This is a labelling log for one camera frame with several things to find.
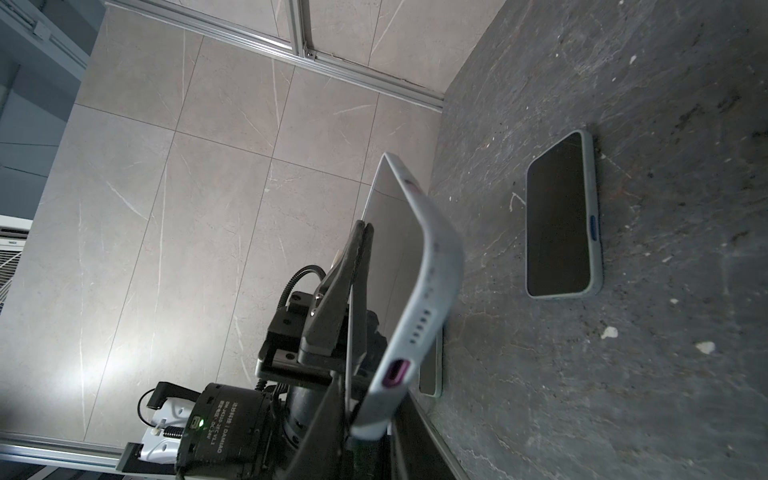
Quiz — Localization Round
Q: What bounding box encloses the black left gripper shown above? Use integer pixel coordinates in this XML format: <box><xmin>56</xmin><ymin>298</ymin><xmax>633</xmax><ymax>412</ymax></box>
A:
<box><xmin>256</xmin><ymin>220</ymin><xmax>388</xmax><ymax>399</ymax></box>

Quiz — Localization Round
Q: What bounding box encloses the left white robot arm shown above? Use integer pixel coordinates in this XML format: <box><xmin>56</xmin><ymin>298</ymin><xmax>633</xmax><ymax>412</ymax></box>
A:
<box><xmin>117</xmin><ymin>221</ymin><xmax>386</xmax><ymax>479</ymax></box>

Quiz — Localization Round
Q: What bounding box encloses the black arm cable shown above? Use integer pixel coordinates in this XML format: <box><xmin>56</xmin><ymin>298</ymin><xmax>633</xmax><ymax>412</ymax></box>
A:
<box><xmin>277</xmin><ymin>264</ymin><xmax>328</xmax><ymax>310</ymax></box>

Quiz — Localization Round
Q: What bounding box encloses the cased phone on right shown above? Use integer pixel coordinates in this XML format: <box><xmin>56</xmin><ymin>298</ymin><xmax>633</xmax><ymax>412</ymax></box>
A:
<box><xmin>418</xmin><ymin>329</ymin><xmax>443</xmax><ymax>398</ymax></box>

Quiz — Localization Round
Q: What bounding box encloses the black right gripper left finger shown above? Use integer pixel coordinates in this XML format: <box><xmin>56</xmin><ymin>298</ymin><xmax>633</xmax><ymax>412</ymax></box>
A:
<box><xmin>284</xmin><ymin>377</ymin><xmax>355</xmax><ymax>479</ymax></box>

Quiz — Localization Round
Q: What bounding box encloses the cased phone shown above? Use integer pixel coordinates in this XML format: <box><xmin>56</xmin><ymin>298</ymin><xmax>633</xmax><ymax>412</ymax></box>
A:
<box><xmin>418</xmin><ymin>329</ymin><xmax>443</xmax><ymax>398</ymax></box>
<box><xmin>525</xmin><ymin>130</ymin><xmax>604</xmax><ymax>299</ymax></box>

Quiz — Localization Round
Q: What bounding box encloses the white air conditioner unit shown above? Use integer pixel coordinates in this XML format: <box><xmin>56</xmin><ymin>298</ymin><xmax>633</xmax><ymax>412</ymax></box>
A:
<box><xmin>0</xmin><ymin>215</ymin><xmax>32</xmax><ymax>307</ymax></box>

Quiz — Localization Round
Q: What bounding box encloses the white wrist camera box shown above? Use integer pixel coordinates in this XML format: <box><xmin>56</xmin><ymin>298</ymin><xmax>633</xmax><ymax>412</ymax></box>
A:
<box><xmin>139</xmin><ymin>397</ymin><xmax>194</xmax><ymax>464</ymax></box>

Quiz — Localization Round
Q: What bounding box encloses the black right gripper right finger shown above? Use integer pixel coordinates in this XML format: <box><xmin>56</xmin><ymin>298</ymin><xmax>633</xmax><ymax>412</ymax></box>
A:
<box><xmin>390</xmin><ymin>394</ymin><xmax>468</xmax><ymax>480</ymax></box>

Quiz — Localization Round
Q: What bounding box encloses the light blue phone case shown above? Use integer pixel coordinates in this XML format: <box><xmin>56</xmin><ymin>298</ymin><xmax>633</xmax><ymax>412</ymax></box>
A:
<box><xmin>351</xmin><ymin>152</ymin><xmax>464</xmax><ymax>441</ymax></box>

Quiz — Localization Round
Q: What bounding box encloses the cased phone on left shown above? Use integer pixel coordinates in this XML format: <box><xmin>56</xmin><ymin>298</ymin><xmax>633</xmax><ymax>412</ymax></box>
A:
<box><xmin>525</xmin><ymin>130</ymin><xmax>604</xmax><ymax>299</ymax></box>

